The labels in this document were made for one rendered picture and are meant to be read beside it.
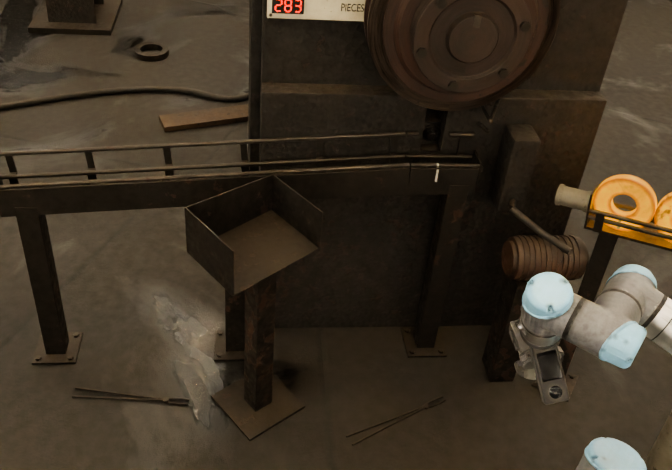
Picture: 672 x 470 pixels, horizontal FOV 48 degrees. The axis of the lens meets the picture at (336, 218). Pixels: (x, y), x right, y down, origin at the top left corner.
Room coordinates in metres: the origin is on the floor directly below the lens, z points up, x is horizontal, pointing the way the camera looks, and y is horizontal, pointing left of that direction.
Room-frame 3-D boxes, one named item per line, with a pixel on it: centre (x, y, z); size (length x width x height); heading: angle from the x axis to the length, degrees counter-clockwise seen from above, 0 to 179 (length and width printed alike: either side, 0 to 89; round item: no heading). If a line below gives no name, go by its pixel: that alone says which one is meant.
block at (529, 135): (1.83, -0.49, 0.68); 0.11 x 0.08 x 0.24; 9
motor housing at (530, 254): (1.70, -0.61, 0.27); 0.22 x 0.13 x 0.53; 99
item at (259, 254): (1.46, 0.20, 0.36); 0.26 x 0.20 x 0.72; 134
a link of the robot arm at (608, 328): (0.89, -0.45, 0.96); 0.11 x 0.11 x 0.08; 58
